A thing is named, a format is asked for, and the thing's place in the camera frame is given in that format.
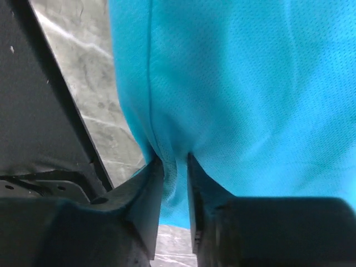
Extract teal t shirt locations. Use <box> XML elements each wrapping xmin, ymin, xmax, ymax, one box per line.
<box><xmin>108</xmin><ymin>1</ymin><xmax>355</xmax><ymax>228</ymax></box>

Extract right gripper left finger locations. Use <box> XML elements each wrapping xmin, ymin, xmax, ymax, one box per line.
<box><xmin>91</xmin><ymin>156</ymin><xmax>164</xmax><ymax>260</ymax></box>

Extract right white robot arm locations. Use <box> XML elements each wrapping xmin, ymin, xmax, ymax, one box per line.
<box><xmin>1</xmin><ymin>1</ymin><xmax>164</xmax><ymax>266</ymax></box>

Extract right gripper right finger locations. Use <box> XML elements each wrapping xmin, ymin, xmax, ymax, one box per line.
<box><xmin>187</xmin><ymin>153</ymin><xmax>239</xmax><ymax>254</ymax></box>

